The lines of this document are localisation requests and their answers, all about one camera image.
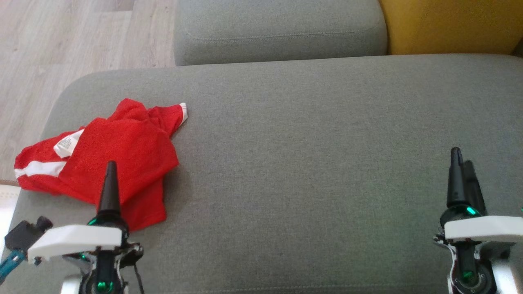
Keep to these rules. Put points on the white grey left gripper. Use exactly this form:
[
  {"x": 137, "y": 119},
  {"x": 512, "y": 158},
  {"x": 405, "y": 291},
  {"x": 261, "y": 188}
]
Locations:
[{"x": 73, "y": 241}]

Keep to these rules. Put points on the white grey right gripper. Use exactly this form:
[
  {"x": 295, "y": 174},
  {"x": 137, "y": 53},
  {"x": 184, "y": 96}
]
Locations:
[{"x": 478, "y": 228}]

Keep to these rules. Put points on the red shorts with white stripe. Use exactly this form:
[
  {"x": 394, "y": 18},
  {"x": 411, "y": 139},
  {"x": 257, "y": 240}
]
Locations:
[{"x": 36, "y": 157}]

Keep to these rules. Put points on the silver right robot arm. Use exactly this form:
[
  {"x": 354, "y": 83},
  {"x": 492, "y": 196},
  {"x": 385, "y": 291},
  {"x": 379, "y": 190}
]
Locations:
[{"x": 507, "y": 279}]

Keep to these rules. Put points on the white floor rug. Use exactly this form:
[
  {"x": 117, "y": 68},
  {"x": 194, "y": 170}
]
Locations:
[{"x": 6, "y": 208}]

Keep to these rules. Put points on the large grey sofa seat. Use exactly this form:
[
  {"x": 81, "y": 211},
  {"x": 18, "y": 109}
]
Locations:
[{"x": 306, "y": 163}]

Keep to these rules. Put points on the yellow sofa back cushion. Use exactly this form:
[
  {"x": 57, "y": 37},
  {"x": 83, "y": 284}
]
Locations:
[{"x": 449, "y": 24}]

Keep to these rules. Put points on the small grey sofa seat cushion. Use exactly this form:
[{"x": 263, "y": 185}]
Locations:
[{"x": 278, "y": 24}]

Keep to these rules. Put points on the teal left camera plug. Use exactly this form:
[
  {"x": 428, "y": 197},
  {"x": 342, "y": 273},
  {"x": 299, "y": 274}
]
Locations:
[{"x": 10, "y": 263}]

